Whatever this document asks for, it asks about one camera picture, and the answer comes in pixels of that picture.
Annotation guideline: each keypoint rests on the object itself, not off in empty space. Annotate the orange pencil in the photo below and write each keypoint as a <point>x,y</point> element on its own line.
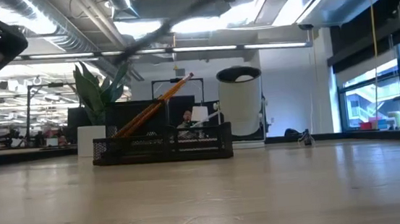
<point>155,104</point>
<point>156,109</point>

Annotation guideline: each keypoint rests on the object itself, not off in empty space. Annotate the black mesh desk organizer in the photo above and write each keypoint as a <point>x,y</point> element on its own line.
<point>163,148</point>

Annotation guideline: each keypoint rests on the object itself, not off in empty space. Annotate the black pen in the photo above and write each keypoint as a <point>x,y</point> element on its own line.
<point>156,32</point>

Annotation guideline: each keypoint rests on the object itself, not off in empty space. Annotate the white desk lamp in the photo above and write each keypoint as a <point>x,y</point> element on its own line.
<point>199,113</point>

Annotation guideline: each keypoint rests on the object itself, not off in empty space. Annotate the person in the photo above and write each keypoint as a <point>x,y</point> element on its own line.
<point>187,118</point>

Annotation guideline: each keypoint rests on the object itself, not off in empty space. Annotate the white cylinder with black rim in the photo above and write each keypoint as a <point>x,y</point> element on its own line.
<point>241,104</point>

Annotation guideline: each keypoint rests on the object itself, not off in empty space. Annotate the ceiling light bar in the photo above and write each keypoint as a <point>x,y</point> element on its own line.
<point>198,48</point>

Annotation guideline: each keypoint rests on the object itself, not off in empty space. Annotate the green snake plant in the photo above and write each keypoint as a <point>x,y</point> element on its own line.
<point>93,96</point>

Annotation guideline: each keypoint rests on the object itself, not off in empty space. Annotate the white plant pot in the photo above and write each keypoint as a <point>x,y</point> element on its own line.
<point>90,141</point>

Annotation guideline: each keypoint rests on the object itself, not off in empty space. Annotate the coloured bins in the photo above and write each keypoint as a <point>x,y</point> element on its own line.
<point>375,122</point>

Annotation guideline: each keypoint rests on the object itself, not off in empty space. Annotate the black aluminium table frame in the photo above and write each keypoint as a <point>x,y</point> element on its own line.
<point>369,135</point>

